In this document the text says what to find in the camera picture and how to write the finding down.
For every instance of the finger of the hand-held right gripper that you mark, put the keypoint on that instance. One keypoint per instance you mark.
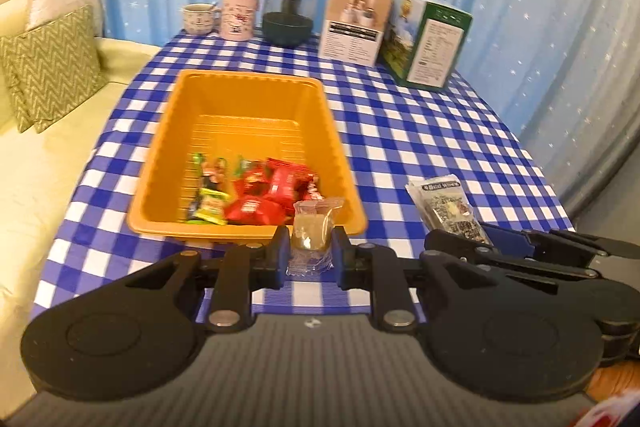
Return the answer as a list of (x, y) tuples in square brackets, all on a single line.
[(510, 239), (500, 259)]

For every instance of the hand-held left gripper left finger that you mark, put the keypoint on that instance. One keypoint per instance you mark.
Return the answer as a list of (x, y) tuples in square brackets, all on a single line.
[(280, 252)]

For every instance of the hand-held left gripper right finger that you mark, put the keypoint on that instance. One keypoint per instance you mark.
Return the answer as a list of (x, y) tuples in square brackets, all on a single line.
[(345, 257)]

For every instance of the brown candy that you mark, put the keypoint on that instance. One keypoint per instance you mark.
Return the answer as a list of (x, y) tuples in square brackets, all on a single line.
[(312, 232)]

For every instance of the large red snack packet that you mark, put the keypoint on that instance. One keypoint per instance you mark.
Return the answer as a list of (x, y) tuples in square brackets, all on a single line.
[(252, 209), (287, 179)]

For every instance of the red white candy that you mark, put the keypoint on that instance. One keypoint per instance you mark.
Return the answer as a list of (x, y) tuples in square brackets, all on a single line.
[(311, 191)]

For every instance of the grey clear snack packet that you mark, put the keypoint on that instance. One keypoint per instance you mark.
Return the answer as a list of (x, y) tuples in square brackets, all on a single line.
[(445, 207)]

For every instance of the red patterned candy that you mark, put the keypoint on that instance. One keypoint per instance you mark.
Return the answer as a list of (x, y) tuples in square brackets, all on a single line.
[(252, 177)]

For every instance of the yellow green candy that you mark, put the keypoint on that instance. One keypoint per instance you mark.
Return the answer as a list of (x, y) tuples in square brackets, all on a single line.
[(212, 207)]

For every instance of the green red-print snack packet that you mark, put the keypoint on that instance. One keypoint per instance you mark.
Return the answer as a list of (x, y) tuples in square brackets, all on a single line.
[(215, 172)]

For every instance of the orange plastic tray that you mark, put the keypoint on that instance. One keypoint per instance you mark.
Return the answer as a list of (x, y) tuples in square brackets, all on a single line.
[(240, 117)]

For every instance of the red patterned clothing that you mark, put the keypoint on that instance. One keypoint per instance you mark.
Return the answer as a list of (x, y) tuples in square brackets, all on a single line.
[(610, 414)]

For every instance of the blue white checkered tablecloth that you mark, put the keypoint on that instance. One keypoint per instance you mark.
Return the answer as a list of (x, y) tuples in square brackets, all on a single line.
[(400, 132)]

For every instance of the green cardboard box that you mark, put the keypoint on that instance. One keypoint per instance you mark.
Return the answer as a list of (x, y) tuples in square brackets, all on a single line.
[(425, 42)]

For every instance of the white cardboard box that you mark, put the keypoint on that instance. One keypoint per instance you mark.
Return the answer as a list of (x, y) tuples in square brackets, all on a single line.
[(352, 27)]

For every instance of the dark glass jar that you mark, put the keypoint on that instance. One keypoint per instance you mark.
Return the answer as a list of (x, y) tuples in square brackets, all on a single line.
[(290, 17)]

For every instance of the pink cartoon thermos cup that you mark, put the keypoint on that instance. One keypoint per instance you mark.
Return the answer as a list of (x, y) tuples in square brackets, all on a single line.
[(240, 12)]

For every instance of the small white patterned cup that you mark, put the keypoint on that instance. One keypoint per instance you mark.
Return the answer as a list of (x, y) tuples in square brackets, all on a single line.
[(197, 21)]

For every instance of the pale yellow sofa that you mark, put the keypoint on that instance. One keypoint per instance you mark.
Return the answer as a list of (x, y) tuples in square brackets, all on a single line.
[(30, 207)]

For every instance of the green zigzag cushion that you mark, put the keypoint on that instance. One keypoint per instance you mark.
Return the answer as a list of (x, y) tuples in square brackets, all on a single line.
[(50, 67)]

